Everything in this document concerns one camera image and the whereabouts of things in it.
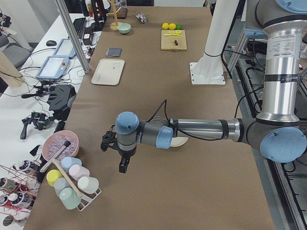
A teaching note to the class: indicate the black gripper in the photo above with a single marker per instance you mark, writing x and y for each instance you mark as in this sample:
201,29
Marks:
124,155

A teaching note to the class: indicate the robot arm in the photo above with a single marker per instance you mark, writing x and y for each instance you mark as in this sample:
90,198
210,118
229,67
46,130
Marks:
274,132

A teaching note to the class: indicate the cream plastic tray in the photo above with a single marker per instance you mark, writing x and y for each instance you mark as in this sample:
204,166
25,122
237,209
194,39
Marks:
108,72

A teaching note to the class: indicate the white cup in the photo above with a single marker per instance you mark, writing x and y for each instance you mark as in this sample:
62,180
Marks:
88,184

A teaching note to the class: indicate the pink cup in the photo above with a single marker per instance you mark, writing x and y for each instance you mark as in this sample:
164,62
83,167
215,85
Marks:
77,171

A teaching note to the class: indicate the cream plate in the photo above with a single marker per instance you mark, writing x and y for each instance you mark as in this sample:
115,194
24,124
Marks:
178,141

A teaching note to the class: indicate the blue cup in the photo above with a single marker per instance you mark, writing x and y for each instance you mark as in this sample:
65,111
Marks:
67,162

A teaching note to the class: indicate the mint green cup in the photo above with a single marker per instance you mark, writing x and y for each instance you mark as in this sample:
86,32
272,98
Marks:
69,198

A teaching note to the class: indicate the grey cup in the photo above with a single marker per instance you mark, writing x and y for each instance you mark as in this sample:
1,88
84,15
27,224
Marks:
60,184

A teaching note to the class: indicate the pink bowl of ice cubes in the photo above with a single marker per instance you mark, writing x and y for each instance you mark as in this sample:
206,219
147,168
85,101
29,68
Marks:
56,141

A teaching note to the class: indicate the yellow cup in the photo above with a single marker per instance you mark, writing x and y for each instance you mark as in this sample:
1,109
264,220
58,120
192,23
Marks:
52,176

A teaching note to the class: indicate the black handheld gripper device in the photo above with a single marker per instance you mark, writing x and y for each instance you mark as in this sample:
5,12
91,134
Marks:
39,120

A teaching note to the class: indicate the grey folded cloth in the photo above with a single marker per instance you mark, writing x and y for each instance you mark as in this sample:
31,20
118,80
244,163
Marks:
113,52

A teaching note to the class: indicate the teach pendant near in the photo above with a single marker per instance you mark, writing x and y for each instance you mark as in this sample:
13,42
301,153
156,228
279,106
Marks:
53,68

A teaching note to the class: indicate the teach pendant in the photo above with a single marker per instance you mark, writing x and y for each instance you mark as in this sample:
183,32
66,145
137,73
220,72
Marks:
65,48
53,68

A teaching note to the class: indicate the wooden cutting board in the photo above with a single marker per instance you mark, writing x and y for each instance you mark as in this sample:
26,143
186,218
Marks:
173,40

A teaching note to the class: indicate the teach pendant far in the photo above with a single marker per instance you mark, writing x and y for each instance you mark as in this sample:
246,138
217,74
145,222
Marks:
65,48

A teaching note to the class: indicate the mint green bowl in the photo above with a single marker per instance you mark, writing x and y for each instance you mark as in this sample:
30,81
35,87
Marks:
124,28

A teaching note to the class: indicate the yellow plastic knife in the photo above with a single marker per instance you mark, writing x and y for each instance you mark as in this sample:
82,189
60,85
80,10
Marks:
172,35

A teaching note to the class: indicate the wooden mug tree stand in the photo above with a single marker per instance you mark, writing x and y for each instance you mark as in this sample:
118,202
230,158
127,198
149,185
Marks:
115,9

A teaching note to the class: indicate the black computer mouse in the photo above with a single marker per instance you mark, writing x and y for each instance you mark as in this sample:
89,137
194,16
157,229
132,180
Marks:
51,43

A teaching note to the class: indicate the yellow lemon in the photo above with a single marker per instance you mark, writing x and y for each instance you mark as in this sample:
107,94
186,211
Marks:
172,26
165,26

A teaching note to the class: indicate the steel ice scoop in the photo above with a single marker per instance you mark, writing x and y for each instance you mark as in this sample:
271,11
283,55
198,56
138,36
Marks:
140,16

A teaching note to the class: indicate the black keyboard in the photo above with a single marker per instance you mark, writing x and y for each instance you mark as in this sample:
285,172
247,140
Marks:
79,26

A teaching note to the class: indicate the green lime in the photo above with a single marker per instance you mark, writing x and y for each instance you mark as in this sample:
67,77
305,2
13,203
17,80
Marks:
178,27

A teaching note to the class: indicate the white wire cup rack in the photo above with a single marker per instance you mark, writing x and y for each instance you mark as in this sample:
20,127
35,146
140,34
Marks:
86,199

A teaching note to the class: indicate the black plastic bracket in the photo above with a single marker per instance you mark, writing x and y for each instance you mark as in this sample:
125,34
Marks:
60,101

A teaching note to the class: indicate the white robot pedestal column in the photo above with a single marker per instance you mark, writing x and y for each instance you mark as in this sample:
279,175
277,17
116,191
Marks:
209,69

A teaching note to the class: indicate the aluminium frame post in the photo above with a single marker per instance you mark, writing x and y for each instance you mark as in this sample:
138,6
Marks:
63,11

